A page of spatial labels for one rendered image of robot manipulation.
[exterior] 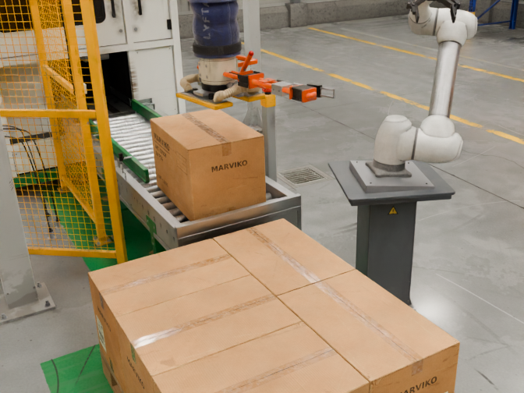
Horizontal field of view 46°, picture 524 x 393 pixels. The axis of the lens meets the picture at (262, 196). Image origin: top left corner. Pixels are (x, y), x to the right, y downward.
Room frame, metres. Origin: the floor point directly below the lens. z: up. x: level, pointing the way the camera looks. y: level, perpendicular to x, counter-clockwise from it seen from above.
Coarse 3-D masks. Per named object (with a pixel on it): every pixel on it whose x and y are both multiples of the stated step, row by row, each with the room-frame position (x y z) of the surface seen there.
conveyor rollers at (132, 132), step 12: (96, 120) 4.69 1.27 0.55; (120, 120) 4.68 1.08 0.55; (132, 120) 4.71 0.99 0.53; (144, 120) 4.67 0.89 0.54; (120, 132) 4.39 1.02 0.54; (132, 132) 4.35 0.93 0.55; (144, 132) 4.38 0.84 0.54; (120, 144) 4.11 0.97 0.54; (132, 144) 4.07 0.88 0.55; (144, 144) 4.10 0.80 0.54; (144, 156) 3.83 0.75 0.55; (156, 180) 3.39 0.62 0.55; (156, 192) 3.21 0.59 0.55; (168, 204) 3.04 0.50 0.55; (180, 216) 2.89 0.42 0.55
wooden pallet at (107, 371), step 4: (100, 348) 2.36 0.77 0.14; (104, 356) 2.29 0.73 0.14; (104, 360) 2.29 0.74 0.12; (104, 364) 2.30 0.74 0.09; (108, 364) 2.24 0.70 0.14; (104, 368) 2.32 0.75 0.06; (108, 368) 2.24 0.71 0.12; (104, 372) 2.33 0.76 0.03; (108, 372) 2.25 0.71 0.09; (112, 372) 2.18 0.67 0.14; (108, 376) 2.26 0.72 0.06; (112, 376) 2.24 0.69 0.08; (108, 380) 2.28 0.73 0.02; (112, 380) 2.23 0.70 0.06; (116, 380) 2.13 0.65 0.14; (112, 384) 2.23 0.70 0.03; (116, 384) 2.24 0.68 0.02; (112, 388) 2.23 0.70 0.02; (116, 388) 2.22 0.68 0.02; (120, 388) 2.09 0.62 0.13; (116, 392) 2.19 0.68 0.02; (120, 392) 2.19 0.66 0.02
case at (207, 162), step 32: (160, 128) 3.14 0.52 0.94; (192, 128) 3.10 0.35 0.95; (224, 128) 3.08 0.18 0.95; (160, 160) 3.20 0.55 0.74; (192, 160) 2.77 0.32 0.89; (224, 160) 2.84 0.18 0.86; (256, 160) 2.92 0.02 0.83; (192, 192) 2.77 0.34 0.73; (224, 192) 2.84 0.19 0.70; (256, 192) 2.91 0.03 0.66
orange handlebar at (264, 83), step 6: (252, 60) 3.10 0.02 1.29; (240, 66) 3.06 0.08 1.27; (234, 72) 2.86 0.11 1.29; (234, 78) 2.79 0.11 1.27; (258, 84) 2.65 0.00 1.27; (264, 84) 2.61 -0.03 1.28; (270, 84) 2.59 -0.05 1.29; (282, 90) 2.52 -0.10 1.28; (288, 90) 2.49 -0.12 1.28; (306, 96) 2.41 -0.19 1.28; (312, 96) 2.41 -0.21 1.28
